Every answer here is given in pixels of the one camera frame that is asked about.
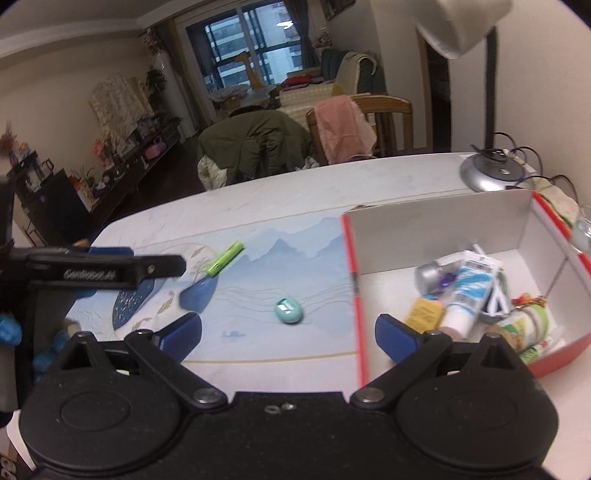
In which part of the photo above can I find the red cardboard box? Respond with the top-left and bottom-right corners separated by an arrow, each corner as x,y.
342,189 -> 590,379

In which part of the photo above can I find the blue gloved hand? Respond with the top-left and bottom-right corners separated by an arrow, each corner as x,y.
1,313 -> 81,381

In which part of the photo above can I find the white green rag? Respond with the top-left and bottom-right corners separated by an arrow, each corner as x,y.
504,146 -> 579,228

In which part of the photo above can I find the green label glue stick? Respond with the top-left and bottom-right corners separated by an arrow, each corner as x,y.
520,326 -> 565,365

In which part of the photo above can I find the dark tv cabinet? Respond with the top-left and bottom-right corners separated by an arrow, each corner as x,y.
8,118 -> 182,245

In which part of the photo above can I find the black lamp cable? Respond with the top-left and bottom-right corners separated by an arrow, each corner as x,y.
469,131 -> 581,204

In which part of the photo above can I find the clear drinking glass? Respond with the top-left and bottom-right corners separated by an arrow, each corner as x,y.
570,217 -> 591,254

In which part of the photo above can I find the white desk lamp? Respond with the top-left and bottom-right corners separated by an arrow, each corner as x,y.
413,0 -> 528,193

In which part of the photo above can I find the green lid spice jar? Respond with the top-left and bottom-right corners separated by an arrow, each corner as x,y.
485,304 -> 550,353

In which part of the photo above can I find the pink cloth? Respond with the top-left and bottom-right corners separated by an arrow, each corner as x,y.
314,95 -> 377,165

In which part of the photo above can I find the wooden chair with pink cloth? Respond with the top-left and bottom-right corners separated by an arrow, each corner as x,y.
305,94 -> 414,165

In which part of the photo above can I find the olive green jacket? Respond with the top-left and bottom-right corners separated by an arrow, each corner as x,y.
197,110 -> 320,191

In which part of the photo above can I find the sofa with blanket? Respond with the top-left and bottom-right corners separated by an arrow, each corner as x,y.
279,48 -> 387,129

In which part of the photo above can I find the green highlighter marker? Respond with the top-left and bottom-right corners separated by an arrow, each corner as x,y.
205,241 -> 245,277

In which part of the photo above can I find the orange red keychain charm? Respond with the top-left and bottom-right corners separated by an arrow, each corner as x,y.
511,293 -> 547,309

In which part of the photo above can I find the yellow small carton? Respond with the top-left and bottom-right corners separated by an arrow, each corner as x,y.
404,297 -> 446,334

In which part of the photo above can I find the white blue cream tube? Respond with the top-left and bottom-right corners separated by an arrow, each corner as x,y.
439,250 -> 502,342

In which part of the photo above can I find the blue landscape table mat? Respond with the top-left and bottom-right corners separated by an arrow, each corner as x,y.
67,210 -> 356,364

